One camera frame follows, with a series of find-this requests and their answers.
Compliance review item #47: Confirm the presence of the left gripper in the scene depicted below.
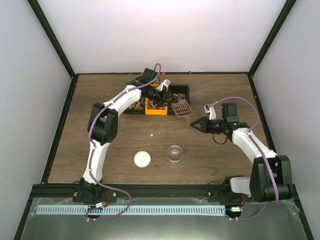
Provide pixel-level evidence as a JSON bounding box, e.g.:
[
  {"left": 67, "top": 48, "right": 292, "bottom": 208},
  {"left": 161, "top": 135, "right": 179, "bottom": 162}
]
[{"left": 143, "top": 87, "right": 178, "bottom": 107}]

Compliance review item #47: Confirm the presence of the brown slotted scoop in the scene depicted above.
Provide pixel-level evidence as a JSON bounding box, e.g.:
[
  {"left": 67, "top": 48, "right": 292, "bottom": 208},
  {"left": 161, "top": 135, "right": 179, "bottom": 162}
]
[{"left": 171, "top": 99, "right": 196, "bottom": 132}]

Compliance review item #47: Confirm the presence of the orange candy bin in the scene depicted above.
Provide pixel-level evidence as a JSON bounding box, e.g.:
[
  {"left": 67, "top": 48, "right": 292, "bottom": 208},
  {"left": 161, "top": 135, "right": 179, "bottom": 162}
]
[{"left": 143, "top": 98, "right": 168, "bottom": 116}]

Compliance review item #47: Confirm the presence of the black bin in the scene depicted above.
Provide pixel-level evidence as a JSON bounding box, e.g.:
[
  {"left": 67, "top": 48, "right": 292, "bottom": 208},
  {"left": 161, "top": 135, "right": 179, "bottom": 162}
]
[
  {"left": 123, "top": 97, "right": 145, "bottom": 115},
  {"left": 167, "top": 84, "right": 191, "bottom": 116}
]

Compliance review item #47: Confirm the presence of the clear plastic cup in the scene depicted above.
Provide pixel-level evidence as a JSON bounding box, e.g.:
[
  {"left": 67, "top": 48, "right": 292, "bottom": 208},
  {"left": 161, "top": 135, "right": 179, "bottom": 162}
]
[{"left": 166, "top": 145, "right": 184, "bottom": 164}]

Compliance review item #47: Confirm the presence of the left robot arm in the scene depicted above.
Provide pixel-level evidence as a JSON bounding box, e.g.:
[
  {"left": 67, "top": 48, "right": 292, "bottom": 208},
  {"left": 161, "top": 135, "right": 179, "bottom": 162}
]
[{"left": 80, "top": 68, "right": 178, "bottom": 202}]

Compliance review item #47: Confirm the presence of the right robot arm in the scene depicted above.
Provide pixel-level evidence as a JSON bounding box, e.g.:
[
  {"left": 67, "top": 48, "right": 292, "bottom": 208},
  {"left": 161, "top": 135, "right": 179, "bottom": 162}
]
[{"left": 190, "top": 102, "right": 294, "bottom": 203}]

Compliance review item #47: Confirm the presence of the white round lid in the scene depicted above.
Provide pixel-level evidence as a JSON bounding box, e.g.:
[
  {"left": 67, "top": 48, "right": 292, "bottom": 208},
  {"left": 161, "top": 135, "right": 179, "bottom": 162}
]
[{"left": 133, "top": 151, "right": 151, "bottom": 168}]

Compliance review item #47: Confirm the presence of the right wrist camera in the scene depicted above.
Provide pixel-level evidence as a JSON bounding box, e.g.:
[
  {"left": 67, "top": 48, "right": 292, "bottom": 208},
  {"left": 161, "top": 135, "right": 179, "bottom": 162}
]
[{"left": 204, "top": 104, "right": 217, "bottom": 120}]

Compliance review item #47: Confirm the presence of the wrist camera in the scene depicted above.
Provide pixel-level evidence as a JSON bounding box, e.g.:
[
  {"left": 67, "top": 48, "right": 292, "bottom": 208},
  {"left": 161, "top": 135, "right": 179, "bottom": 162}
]
[
  {"left": 204, "top": 104, "right": 217, "bottom": 120},
  {"left": 156, "top": 79, "right": 171, "bottom": 91}
]

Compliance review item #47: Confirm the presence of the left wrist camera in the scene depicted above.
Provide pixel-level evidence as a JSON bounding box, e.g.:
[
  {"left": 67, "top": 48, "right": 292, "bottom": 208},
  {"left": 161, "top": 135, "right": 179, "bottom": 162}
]
[{"left": 156, "top": 79, "right": 171, "bottom": 91}]

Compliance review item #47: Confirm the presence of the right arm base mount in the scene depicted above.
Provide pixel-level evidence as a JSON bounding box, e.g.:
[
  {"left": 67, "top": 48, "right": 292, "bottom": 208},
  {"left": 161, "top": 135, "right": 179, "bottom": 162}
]
[{"left": 205, "top": 175, "right": 251, "bottom": 203}]

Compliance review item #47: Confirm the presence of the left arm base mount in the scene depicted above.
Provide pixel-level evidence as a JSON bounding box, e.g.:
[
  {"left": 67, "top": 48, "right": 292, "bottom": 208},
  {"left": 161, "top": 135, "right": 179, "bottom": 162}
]
[{"left": 72, "top": 181, "right": 118, "bottom": 204}]

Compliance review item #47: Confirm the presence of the light blue slotted rail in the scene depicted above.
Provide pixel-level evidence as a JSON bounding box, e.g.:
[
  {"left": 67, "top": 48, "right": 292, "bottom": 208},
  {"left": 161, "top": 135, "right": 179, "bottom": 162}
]
[{"left": 36, "top": 205, "right": 226, "bottom": 216}]

